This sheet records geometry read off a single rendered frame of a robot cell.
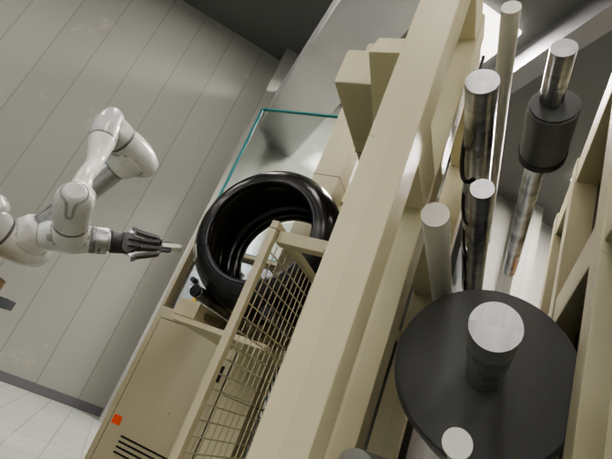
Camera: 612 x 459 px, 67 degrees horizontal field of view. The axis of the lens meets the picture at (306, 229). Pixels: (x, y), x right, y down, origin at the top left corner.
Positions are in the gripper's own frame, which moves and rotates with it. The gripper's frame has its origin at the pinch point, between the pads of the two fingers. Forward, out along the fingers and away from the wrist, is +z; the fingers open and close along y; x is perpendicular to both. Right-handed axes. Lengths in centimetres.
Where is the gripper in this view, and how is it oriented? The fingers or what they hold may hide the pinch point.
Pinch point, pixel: (170, 247)
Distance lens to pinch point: 169.3
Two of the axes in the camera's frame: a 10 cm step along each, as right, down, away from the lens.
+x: 4.3, -5.2, -7.3
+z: 8.9, 1.2, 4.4
